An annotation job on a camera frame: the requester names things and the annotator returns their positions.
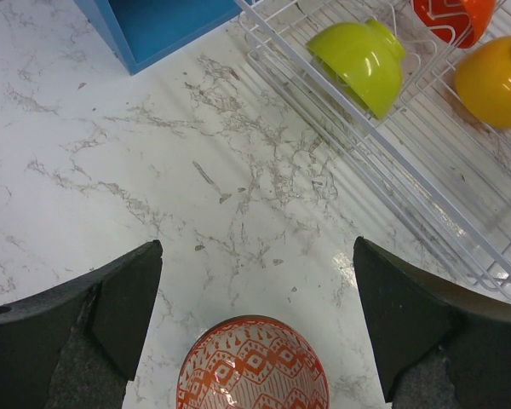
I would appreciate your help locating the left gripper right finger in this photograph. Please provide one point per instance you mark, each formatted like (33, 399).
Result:
(436, 344)

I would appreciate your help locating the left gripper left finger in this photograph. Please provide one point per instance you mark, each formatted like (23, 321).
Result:
(78, 344)

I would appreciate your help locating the yellow orange bowl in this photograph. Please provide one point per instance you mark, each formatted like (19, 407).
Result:
(483, 82)

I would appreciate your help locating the lime green bowl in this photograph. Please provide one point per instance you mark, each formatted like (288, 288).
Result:
(364, 59)

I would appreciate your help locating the red orange bowl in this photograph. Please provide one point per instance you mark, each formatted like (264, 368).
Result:
(459, 23)

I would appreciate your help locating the red patterned bowl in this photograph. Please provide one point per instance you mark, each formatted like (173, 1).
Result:
(252, 361)

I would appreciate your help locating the blue shelf unit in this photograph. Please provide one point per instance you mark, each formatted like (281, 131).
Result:
(144, 32)

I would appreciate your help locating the white wire dish rack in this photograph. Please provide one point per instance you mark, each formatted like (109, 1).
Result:
(446, 175)

